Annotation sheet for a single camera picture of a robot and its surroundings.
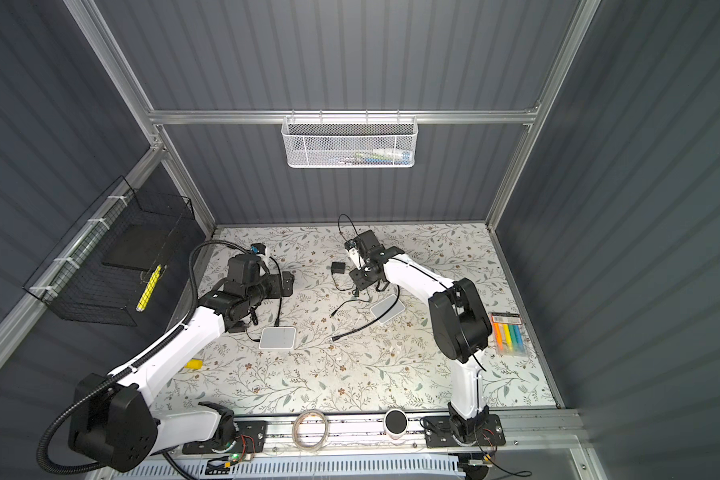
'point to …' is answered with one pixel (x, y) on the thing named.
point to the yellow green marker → (148, 288)
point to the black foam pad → (139, 245)
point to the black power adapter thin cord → (278, 314)
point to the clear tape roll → (310, 430)
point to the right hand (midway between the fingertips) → (365, 276)
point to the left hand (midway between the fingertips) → (278, 277)
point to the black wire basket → (107, 268)
